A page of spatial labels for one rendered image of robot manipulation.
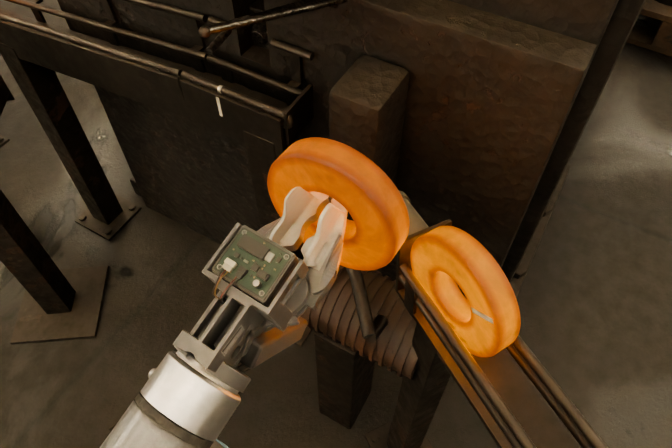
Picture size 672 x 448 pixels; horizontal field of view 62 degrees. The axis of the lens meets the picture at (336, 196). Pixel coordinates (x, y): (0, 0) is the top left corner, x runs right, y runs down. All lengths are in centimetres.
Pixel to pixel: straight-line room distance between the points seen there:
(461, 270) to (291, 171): 21
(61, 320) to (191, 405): 111
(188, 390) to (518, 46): 52
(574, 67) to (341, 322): 47
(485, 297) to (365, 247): 13
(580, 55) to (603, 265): 100
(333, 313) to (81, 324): 83
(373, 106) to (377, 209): 24
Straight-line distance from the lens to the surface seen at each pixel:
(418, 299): 71
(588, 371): 150
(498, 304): 61
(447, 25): 74
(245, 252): 48
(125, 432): 50
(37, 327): 159
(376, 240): 55
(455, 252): 61
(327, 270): 53
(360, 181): 51
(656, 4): 241
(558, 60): 72
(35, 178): 191
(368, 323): 80
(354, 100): 73
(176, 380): 49
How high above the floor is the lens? 128
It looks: 51 degrees down
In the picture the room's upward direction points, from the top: straight up
